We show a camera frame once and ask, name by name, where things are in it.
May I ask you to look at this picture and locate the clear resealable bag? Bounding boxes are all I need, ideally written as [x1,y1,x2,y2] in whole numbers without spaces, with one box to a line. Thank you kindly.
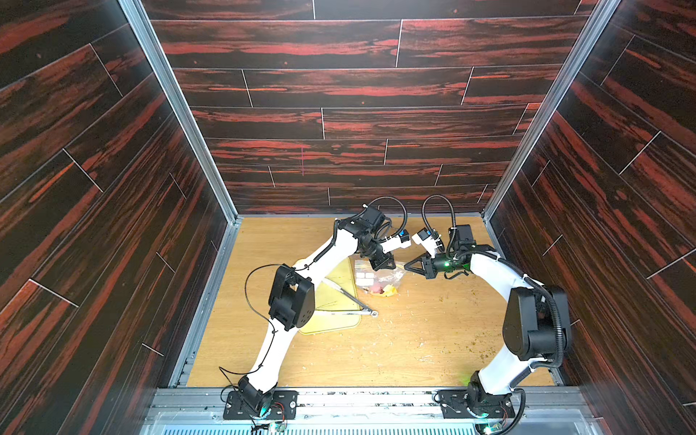
[353,259,406,297]

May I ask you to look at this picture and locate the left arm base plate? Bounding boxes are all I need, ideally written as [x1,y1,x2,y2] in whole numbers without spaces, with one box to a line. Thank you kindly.
[223,389,298,421]

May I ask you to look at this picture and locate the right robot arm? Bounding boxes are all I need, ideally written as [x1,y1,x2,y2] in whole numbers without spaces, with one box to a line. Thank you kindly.
[405,222,572,422]

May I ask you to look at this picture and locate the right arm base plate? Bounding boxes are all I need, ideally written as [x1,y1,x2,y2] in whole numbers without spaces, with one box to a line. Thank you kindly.
[432,390,516,421]

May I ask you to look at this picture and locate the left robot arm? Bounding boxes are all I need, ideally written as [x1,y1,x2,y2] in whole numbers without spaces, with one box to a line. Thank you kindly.
[237,196,411,418]

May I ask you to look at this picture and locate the metal tongs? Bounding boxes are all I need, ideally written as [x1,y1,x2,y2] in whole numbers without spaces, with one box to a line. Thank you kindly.
[315,278,379,318]

